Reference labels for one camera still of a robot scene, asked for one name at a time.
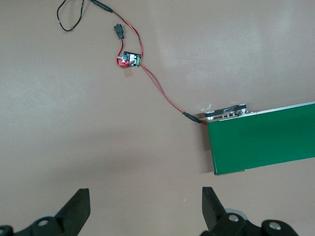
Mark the green conveyor belt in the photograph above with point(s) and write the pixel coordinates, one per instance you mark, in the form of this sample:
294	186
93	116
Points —
258	140

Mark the small circuit board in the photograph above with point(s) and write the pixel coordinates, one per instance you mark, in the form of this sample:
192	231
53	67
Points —
131	59

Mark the black plug connector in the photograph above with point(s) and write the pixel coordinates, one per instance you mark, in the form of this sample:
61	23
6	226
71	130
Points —
118	30

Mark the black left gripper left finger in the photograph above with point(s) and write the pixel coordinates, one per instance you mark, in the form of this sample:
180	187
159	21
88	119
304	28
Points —
73	214

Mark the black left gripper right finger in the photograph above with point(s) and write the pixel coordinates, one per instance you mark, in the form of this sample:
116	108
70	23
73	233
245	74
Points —
216	216

